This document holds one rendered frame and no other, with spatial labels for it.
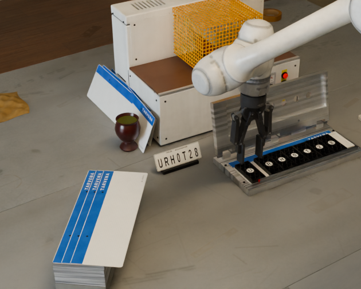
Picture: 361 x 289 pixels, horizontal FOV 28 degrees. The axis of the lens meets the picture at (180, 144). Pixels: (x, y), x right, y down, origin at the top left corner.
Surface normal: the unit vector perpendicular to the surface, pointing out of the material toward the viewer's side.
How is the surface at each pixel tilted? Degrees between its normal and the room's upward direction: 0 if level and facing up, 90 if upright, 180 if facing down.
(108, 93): 63
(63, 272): 90
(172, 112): 90
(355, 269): 0
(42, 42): 0
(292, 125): 79
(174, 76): 0
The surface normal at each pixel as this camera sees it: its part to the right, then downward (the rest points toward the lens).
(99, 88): -0.77, -0.13
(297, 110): 0.47, 0.29
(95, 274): -0.12, 0.54
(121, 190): -0.01, -0.84
